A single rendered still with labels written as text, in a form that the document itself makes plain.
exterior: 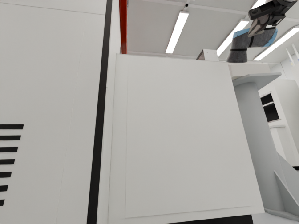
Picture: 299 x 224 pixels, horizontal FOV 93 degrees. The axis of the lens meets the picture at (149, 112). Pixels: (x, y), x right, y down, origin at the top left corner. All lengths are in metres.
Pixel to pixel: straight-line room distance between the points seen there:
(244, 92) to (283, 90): 3.27
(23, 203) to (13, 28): 0.51
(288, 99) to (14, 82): 4.46
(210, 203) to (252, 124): 0.64
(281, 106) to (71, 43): 4.07
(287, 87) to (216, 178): 4.06
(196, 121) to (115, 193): 0.45
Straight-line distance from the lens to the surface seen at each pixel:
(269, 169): 1.14
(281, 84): 4.53
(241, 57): 1.35
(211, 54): 1.04
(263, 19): 1.01
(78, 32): 0.60
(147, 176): 0.61
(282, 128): 4.11
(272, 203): 1.16
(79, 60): 0.53
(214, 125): 0.74
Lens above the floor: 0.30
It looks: 19 degrees up
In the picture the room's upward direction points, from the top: 2 degrees counter-clockwise
